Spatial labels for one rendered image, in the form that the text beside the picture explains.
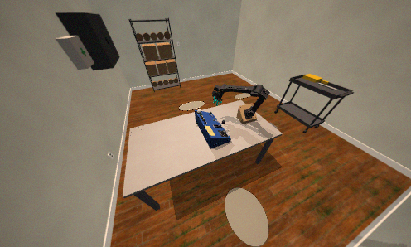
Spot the blue control panel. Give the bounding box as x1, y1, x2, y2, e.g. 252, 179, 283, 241
195, 109, 231, 149

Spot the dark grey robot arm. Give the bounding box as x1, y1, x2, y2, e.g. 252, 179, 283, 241
212, 84, 270, 119

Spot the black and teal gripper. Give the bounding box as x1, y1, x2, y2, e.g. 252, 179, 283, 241
214, 97, 223, 106

